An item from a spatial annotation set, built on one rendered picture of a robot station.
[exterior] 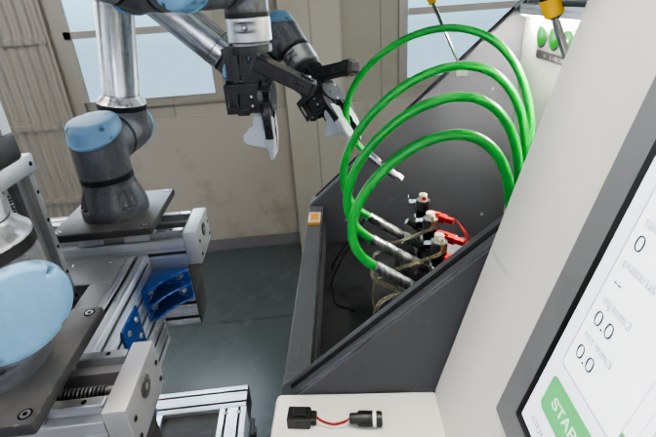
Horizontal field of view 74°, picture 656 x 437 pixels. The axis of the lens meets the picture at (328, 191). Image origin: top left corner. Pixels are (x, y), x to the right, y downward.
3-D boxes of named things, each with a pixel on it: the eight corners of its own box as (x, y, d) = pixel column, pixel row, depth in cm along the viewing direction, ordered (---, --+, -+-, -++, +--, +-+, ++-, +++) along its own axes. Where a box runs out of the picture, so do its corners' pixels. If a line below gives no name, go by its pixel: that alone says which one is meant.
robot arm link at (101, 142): (67, 183, 98) (47, 125, 92) (96, 163, 110) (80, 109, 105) (120, 180, 98) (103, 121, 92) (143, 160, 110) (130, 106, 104)
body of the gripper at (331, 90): (328, 123, 105) (304, 83, 107) (351, 99, 100) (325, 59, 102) (307, 124, 99) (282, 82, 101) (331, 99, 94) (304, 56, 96)
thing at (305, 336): (313, 254, 130) (309, 205, 123) (328, 253, 129) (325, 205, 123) (292, 455, 73) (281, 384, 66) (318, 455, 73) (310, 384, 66)
